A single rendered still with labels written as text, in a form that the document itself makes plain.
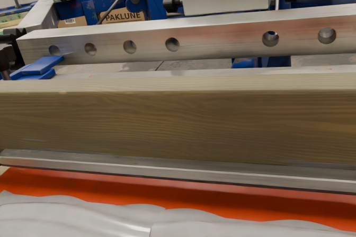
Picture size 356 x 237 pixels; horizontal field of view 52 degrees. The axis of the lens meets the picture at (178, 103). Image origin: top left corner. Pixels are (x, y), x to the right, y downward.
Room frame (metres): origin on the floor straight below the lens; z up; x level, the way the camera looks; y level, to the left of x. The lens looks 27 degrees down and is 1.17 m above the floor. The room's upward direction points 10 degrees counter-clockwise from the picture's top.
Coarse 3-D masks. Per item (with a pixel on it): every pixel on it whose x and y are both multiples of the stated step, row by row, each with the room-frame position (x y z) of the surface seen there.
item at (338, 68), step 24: (120, 72) 0.50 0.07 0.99; (144, 72) 0.48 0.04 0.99; (168, 72) 0.46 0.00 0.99; (192, 72) 0.45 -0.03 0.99; (216, 72) 0.43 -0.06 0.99; (240, 72) 0.42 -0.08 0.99; (264, 72) 0.40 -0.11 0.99; (288, 72) 0.39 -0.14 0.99; (312, 72) 0.38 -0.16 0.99; (336, 72) 0.37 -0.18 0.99
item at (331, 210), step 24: (192, 192) 0.25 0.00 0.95; (216, 192) 0.25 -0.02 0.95; (240, 192) 0.24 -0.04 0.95; (264, 192) 0.24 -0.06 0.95; (288, 192) 0.23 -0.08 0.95; (312, 192) 0.23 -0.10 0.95; (240, 216) 0.21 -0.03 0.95; (264, 216) 0.21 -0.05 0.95; (288, 216) 0.21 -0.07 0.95; (312, 216) 0.20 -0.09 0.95; (336, 216) 0.20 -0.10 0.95
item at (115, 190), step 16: (0, 176) 0.34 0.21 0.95; (16, 176) 0.33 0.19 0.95; (32, 176) 0.32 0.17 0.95; (48, 176) 0.32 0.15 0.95; (64, 176) 0.31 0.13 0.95; (80, 176) 0.31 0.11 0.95; (96, 176) 0.30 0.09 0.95; (112, 176) 0.30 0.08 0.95; (0, 192) 0.31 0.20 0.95; (16, 192) 0.30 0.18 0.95; (32, 192) 0.30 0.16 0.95; (48, 192) 0.29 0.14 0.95; (64, 192) 0.29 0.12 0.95; (80, 192) 0.28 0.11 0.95; (96, 192) 0.28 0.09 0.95; (112, 192) 0.27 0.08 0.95; (128, 192) 0.27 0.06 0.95; (144, 192) 0.27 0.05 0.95; (160, 192) 0.26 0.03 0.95
